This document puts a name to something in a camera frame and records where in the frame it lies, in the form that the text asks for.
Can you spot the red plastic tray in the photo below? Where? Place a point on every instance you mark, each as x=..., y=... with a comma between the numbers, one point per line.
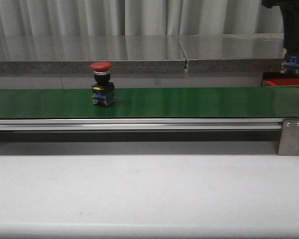
x=283, y=81

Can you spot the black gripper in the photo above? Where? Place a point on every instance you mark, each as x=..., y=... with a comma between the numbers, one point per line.
x=290, y=14

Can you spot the green conveyor belt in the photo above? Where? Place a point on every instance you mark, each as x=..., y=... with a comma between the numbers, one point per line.
x=226, y=102

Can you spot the steel conveyor support bracket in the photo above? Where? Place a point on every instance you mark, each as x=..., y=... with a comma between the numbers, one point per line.
x=289, y=141

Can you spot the red mushroom push button switch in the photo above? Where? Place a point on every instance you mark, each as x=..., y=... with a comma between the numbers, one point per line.
x=103, y=90

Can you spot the white pleated curtain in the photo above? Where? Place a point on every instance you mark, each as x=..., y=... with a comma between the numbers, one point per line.
x=136, y=17

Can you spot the left grey stone slab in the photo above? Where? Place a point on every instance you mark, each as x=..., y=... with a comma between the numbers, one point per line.
x=73, y=55

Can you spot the yellow mushroom push button switch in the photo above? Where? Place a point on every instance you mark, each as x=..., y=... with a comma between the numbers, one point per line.
x=290, y=64

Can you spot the aluminium conveyor side rail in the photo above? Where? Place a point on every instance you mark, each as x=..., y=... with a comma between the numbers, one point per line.
x=141, y=124

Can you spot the grey stone slab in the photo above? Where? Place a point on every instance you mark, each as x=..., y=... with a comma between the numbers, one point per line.
x=73, y=55
x=233, y=53

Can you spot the right grey stone slab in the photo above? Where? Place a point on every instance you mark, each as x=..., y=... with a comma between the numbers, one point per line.
x=233, y=53

